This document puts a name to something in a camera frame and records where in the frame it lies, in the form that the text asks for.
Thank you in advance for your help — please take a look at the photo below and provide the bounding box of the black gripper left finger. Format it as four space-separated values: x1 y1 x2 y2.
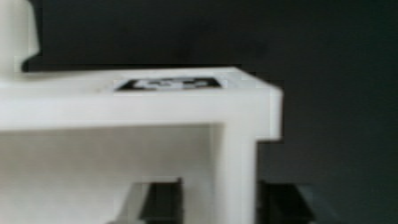
126 179 185 224

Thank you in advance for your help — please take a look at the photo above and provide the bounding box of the white drawer tray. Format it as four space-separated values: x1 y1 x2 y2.
0 0 283 224

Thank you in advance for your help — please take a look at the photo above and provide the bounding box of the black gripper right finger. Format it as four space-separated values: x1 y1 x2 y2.
256 180 317 224

